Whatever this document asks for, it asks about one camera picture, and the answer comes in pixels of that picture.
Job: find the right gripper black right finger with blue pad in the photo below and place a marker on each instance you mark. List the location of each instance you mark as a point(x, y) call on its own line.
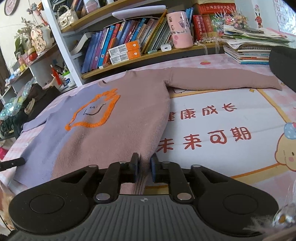
point(171, 173)

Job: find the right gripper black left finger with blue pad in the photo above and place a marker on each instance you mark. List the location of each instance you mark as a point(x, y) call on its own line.
point(115, 175)

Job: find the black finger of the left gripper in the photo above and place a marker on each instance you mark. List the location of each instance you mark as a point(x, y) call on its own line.
point(11, 163)

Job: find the purple and mauve sweater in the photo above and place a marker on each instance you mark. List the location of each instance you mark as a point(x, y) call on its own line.
point(108, 122)

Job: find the dark clothes pile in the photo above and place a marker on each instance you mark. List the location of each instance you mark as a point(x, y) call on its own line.
point(32, 106)

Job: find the pink cartoon table mat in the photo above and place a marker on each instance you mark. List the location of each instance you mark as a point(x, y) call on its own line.
point(240, 132)

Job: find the white side shelf unit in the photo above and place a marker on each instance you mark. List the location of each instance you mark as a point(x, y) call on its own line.
point(39, 68)

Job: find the lower orange white box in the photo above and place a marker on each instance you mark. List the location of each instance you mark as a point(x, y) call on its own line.
point(130, 55)

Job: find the orange white box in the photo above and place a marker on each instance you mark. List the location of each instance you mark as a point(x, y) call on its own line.
point(130, 55)
point(115, 51)

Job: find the white USB charger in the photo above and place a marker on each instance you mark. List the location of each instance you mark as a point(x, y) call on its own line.
point(165, 47)

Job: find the upper orange white box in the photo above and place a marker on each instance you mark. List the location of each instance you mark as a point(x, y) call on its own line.
point(115, 51)

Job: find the wooden white bookshelf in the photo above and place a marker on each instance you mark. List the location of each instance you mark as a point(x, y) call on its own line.
point(73, 52)

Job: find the pink cylindrical cup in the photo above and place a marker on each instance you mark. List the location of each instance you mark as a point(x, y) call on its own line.
point(180, 30)

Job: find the row of colourful books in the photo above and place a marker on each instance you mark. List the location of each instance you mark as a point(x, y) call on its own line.
point(150, 31)

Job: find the stack of books and notebooks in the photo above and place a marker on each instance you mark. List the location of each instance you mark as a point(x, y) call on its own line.
point(251, 46)

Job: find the red dictionaries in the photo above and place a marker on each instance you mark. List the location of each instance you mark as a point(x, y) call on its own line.
point(203, 14)

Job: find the white handbag with pearls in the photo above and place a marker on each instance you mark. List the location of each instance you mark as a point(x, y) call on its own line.
point(66, 16)

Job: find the colourful star flower bouquet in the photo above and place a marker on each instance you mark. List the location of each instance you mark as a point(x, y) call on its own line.
point(235, 19)

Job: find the round wall clock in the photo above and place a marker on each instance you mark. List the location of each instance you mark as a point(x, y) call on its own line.
point(10, 6)

